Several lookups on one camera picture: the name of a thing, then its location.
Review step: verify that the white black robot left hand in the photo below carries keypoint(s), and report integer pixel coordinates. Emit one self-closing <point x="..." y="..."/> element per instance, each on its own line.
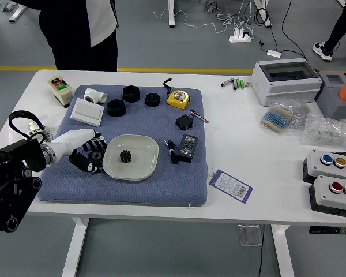
<point x="72" y="140"/>

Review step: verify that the big black gear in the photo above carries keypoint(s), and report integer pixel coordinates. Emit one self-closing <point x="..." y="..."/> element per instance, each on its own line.
<point x="97" y="156"/>

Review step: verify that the small black gear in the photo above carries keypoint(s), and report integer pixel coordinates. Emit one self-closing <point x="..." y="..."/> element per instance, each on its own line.
<point x="126" y="157"/>

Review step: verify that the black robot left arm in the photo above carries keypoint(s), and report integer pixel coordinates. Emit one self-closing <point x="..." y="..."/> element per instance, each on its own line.
<point x="14" y="173"/>

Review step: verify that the large black hex nut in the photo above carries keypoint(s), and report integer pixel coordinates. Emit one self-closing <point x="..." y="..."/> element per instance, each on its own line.
<point x="115" y="107"/>
<point x="130" y="93"/>

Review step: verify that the small black hex nut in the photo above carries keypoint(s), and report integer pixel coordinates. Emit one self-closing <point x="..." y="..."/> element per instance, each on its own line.
<point x="152" y="100"/>

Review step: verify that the blue yellow red button box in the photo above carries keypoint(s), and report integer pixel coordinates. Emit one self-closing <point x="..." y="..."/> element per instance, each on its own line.
<point x="314" y="170"/>

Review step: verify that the red green button box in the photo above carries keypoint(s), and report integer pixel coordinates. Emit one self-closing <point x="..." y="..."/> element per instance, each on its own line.
<point x="323" y="199"/>

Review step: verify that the small white labelled bottle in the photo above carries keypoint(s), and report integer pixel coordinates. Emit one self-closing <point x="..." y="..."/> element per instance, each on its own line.
<point x="34" y="131"/>

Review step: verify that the white pipe tee fitting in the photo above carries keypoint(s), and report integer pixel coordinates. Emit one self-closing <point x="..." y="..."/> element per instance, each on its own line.
<point x="93" y="95"/>

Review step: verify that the white square plate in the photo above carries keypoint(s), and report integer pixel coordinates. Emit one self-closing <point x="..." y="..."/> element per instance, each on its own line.
<point x="141" y="170"/>

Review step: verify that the blue-grey quilted mat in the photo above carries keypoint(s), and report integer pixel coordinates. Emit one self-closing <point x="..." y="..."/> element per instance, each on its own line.
<point x="132" y="190"/>

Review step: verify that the person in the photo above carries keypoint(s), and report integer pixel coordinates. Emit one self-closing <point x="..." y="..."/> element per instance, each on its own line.
<point x="72" y="34"/>
<point x="338" y="26"/>

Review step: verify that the yellow tape measure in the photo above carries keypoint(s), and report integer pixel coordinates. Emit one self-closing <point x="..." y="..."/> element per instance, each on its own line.
<point x="177" y="98"/>

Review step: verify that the white background table leg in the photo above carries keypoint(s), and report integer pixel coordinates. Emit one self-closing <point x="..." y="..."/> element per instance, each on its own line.
<point x="171" y="13"/>
<point x="17" y="11"/>
<point x="263" y="11"/>

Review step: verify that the purple paper tag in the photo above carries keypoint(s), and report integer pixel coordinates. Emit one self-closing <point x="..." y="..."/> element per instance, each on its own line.
<point x="230" y="186"/>

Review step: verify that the silver battery with black end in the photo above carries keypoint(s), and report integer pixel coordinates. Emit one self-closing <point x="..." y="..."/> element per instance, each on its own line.
<point x="235" y="84"/>

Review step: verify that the green battery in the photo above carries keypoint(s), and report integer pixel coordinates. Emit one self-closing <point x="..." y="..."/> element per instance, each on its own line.
<point x="243" y="84"/>
<point x="240" y="84"/>

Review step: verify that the white power strip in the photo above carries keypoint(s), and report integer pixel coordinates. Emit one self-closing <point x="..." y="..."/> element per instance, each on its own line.
<point x="240" y="37"/>

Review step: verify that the metal floor plate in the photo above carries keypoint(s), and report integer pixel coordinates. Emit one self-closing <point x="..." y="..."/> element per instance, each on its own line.
<point x="249" y="235"/>

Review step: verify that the bag of blue resistors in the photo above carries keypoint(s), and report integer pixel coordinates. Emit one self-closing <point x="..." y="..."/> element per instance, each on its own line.
<point x="276" y="118"/>

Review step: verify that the white power adapter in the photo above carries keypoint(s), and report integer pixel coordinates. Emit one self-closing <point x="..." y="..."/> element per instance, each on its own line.
<point x="274" y="53"/>

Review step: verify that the clear bag of screws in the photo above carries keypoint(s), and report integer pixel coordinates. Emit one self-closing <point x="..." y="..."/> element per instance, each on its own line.
<point x="299" y="118"/>

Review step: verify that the bubble wrap bag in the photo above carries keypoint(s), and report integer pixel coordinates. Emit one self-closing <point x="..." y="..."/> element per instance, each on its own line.
<point x="325" y="130"/>

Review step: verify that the grey block holder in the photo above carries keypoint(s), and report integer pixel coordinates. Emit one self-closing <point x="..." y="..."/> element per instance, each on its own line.
<point x="334" y="108"/>

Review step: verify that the black table height controller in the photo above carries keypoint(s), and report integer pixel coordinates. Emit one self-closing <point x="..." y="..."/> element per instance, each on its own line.
<point x="333" y="230"/>

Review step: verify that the white wall switch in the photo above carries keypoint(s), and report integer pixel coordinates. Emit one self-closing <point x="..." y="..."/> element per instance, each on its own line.
<point x="86" y="112"/>

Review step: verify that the cream red-green switch box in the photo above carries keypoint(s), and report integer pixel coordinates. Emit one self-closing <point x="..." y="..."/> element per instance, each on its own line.
<point x="59" y="86"/>

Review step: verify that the grey enclosure with clear lid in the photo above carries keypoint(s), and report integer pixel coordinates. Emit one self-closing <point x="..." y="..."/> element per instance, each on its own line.
<point x="285" y="86"/>

